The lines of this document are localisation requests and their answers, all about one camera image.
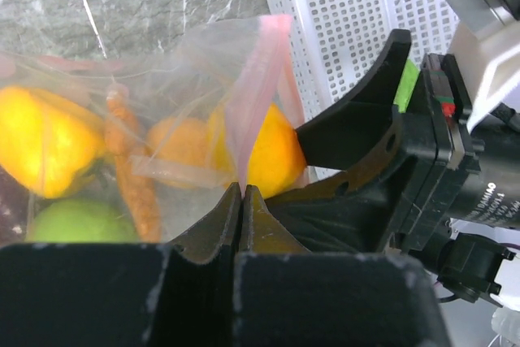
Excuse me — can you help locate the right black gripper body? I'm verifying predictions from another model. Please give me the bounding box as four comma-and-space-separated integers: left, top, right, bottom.
385, 54, 519, 255

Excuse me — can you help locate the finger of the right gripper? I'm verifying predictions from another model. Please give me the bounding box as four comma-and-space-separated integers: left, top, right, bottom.
266, 151, 417, 253
297, 29, 412, 171

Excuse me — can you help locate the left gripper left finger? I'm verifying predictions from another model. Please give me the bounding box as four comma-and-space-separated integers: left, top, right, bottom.
168, 183, 241, 346

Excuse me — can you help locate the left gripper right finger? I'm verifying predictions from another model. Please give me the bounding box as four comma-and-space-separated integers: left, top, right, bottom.
232, 185, 309, 346

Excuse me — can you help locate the orange mango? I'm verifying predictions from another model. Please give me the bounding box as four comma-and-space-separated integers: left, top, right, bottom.
207, 103, 307, 199

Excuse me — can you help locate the green apple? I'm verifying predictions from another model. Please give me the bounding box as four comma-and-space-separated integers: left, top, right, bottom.
26, 198, 140, 243

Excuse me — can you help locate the clear zip top bag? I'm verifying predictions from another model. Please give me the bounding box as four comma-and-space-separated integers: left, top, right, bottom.
1, 14, 305, 243

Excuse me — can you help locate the orange fried food piece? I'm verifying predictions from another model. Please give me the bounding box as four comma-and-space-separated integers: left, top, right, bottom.
105, 84, 162, 242

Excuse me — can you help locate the yellow bell pepper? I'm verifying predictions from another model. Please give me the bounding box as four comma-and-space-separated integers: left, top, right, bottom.
1, 85, 106, 198

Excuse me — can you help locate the purple eggplant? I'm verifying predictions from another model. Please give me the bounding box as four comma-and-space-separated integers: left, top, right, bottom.
0, 168, 29, 246

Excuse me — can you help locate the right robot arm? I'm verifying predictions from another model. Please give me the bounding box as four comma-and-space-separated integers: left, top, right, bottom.
266, 29, 519, 306

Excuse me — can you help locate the white plastic basket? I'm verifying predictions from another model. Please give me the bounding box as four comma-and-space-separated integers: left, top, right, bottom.
267, 0, 458, 119

